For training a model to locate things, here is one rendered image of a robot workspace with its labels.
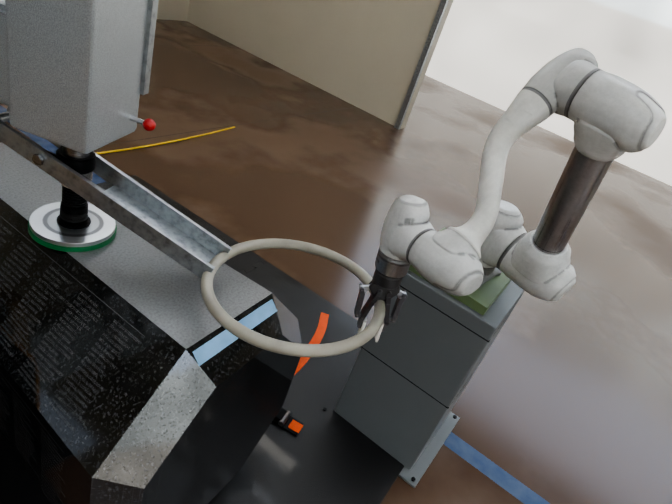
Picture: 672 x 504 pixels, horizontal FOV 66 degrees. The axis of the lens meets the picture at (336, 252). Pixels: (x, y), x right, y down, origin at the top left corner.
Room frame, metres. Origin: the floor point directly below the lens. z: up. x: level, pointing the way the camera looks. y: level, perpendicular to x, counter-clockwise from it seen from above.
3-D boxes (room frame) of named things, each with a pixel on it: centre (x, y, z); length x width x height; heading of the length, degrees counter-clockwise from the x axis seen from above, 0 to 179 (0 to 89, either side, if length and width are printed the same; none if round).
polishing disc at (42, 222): (1.15, 0.71, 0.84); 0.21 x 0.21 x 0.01
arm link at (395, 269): (1.17, -0.15, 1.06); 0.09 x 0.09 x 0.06
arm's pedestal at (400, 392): (1.70, -0.48, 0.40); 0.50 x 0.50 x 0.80; 66
